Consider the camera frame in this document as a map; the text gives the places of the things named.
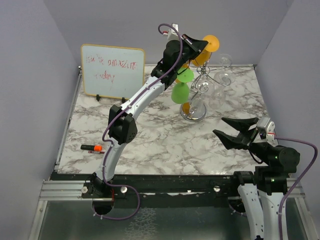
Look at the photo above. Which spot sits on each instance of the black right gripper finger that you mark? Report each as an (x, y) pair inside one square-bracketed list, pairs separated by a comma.
[(239, 142), (240, 124)]

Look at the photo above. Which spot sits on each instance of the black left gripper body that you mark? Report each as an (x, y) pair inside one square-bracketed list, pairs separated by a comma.
[(188, 53)]

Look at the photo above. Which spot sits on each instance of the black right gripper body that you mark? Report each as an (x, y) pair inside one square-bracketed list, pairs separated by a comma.
[(249, 135)]

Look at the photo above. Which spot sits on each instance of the orange plastic glass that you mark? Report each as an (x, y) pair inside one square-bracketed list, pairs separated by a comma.
[(212, 46), (185, 66)]

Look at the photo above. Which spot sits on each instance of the clear short glass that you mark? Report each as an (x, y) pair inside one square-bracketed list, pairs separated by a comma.
[(225, 61)]

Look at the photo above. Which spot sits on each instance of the green plastic wine glass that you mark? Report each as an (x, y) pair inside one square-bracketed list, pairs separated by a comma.
[(180, 92)]

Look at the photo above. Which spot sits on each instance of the clear wine glass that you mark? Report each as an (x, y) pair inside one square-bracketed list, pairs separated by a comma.
[(222, 79)]

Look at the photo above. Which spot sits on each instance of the clear tall glass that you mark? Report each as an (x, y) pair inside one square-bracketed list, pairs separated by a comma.
[(197, 102)]

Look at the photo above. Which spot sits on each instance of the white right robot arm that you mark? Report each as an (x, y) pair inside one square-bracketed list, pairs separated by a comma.
[(264, 191)]

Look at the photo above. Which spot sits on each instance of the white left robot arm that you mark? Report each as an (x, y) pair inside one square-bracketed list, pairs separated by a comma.
[(122, 127)]

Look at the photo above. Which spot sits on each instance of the chrome wine glass rack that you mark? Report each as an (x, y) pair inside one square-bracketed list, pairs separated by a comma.
[(204, 72)]

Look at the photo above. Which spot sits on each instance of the yellow framed whiteboard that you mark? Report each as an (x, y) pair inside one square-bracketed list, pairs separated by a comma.
[(112, 71)]

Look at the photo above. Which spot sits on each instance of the red marker pen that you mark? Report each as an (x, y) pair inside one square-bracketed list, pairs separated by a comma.
[(92, 148)]

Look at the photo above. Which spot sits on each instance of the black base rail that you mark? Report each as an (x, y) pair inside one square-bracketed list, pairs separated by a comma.
[(149, 191)]

